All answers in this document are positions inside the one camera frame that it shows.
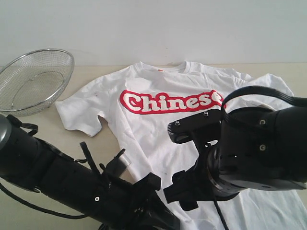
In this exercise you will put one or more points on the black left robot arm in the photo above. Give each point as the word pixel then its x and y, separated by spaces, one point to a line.
pixel 96 191

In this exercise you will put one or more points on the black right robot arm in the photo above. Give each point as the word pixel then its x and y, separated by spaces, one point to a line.
pixel 247 148

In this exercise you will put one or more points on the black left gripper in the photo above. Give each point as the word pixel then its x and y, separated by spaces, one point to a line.
pixel 126 206

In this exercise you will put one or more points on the metal mesh basket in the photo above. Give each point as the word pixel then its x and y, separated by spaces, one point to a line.
pixel 34 81

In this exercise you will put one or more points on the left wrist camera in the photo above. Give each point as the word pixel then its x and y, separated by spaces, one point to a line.
pixel 114 168

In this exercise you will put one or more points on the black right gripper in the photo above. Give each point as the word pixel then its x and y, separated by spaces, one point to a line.
pixel 201 182

